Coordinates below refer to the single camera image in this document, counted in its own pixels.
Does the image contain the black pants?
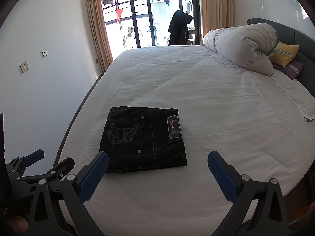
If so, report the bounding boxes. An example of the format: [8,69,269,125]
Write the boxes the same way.
[99,106,188,174]

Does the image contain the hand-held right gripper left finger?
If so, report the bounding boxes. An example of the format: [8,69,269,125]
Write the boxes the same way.
[28,151,110,236]

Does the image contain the dark hanging jacket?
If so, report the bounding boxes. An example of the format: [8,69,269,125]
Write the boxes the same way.
[168,10,195,46]

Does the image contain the black balcony door frame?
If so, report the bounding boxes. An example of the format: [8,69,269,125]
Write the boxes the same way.
[100,0,200,49]

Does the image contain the rolled white duvet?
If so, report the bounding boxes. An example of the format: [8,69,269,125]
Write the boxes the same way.
[203,23,278,77]

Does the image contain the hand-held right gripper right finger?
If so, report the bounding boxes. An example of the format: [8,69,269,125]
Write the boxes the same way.
[207,151,288,236]

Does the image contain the person's left hand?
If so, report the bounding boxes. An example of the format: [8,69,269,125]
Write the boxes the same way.
[11,215,28,233]

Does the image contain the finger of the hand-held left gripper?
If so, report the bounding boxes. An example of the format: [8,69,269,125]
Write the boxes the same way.
[23,157,75,185]
[6,149,45,178]

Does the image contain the bed with white sheet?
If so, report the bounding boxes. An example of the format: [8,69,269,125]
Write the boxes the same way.
[53,45,315,236]

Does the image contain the grey upholstered headboard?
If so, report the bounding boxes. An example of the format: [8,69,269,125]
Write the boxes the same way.
[247,18,315,89]

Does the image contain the beige curtain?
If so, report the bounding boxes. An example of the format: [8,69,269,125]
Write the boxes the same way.
[198,0,234,45]
[84,0,114,73]

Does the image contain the black balcony railing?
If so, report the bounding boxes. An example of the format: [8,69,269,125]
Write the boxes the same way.
[102,0,158,25]

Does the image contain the purple patterned pillow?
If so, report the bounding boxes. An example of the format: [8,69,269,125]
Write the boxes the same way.
[272,59,305,80]

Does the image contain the yellow patterned pillow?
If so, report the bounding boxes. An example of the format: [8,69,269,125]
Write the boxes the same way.
[268,42,300,68]

